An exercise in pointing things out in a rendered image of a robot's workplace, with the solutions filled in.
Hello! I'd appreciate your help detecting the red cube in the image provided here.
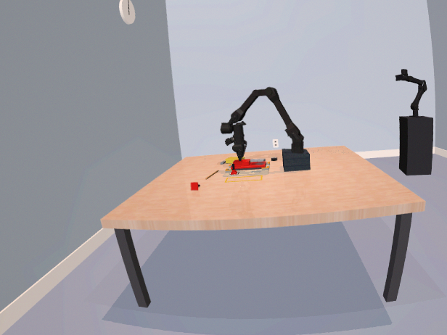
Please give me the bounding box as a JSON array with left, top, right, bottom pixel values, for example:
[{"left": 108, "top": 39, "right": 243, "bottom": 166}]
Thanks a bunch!
[{"left": 190, "top": 183, "right": 200, "bottom": 191}]

